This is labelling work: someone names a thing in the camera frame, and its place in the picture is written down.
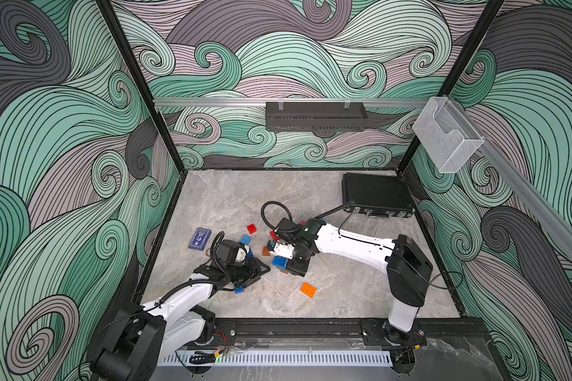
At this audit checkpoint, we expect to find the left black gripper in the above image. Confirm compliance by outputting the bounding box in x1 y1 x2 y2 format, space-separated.
223 257 269 287

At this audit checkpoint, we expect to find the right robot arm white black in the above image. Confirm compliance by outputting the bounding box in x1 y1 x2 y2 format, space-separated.
272 218 434 347

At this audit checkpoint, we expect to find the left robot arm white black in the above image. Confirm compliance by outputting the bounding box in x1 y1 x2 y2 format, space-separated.
86 257 270 380

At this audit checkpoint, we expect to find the red lego brick centre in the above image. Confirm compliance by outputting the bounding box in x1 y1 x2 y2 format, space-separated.
270 230 280 241

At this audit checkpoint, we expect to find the orange lego brick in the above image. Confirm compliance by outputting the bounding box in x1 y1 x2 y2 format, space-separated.
300 282 317 298

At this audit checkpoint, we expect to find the light blue brick left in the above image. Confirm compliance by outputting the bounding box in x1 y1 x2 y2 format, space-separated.
240 235 252 246

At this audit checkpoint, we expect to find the blue card tag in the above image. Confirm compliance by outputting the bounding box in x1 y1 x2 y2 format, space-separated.
187 227 211 251

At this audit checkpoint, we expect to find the black case on table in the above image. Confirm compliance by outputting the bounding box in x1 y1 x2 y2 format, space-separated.
342 173 415 218

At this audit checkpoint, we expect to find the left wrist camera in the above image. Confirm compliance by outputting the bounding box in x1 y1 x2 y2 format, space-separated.
211 240 249 268

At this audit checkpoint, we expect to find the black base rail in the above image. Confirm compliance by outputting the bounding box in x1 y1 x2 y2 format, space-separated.
214 317 489 348

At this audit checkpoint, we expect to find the white slotted cable duct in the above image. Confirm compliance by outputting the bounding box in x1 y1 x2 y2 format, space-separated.
159 350 393 368

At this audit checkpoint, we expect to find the black perforated wall tray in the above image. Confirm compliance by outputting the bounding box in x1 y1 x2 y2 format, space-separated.
265 103 369 133

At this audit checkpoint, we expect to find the aluminium rail back wall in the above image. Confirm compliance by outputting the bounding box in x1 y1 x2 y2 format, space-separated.
153 97 428 109

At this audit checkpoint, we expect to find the aluminium rail wall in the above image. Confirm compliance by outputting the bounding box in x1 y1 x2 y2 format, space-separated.
454 102 572 263
153 97 428 109

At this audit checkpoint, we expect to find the clear plastic wall bin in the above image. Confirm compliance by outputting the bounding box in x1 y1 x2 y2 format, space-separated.
413 96 485 174

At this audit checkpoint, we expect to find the black frame post left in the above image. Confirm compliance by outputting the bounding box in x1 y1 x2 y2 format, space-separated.
96 0 187 177

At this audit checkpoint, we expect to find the black frame post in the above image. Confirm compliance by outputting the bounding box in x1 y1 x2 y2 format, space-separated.
96 0 187 177
396 0 505 177

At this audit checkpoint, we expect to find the aluminium rail right wall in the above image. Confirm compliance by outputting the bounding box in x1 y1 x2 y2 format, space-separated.
454 102 572 263

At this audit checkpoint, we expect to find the black frame post right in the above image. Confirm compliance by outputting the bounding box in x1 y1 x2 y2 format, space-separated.
396 0 505 177

